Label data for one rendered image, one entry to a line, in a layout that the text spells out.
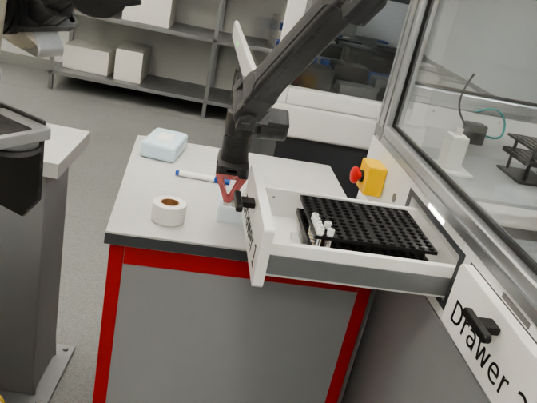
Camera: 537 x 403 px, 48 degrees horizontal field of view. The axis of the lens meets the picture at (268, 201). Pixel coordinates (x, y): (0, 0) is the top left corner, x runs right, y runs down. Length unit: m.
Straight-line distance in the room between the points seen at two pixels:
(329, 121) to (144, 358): 0.93
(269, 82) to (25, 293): 0.96
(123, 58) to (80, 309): 2.95
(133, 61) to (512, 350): 4.33
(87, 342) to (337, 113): 1.12
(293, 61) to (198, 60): 4.25
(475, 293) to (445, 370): 0.17
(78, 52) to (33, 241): 3.52
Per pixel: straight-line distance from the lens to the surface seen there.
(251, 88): 1.13
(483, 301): 0.95
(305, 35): 1.00
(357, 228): 1.09
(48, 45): 1.00
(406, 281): 1.06
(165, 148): 1.60
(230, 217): 1.32
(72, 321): 2.27
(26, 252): 1.70
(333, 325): 1.38
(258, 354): 1.40
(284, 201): 1.21
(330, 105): 1.88
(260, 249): 0.96
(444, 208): 1.13
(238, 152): 1.25
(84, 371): 2.07
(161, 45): 5.31
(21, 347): 1.87
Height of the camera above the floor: 1.32
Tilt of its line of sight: 22 degrees down
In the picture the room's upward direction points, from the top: 12 degrees clockwise
